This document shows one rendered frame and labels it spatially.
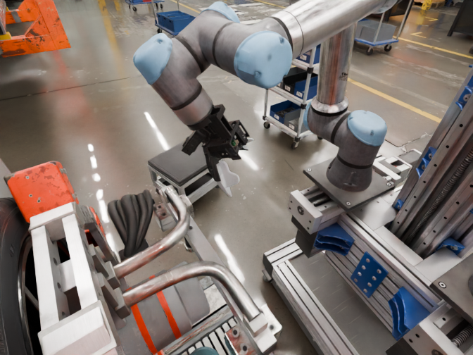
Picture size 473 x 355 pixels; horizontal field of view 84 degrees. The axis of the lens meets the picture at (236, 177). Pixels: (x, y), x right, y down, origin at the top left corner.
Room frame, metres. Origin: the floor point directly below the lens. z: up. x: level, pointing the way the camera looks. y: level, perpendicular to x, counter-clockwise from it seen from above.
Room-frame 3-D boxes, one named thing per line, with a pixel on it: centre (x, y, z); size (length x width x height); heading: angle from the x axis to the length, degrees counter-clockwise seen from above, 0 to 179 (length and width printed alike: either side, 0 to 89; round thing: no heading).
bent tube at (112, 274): (0.34, 0.19, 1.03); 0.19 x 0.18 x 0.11; 124
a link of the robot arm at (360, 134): (0.71, -0.39, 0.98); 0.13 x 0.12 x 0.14; 37
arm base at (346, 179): (0.70, -0.40, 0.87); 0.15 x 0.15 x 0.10
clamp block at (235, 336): (0.16, -0.03, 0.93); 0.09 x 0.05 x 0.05; 124
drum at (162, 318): (0.23, 0.18, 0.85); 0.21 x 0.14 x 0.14; 124
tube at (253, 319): (0.17, 0.08, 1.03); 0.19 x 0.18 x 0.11; 124
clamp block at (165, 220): (0.44, 0.16, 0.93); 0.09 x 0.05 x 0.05; 124
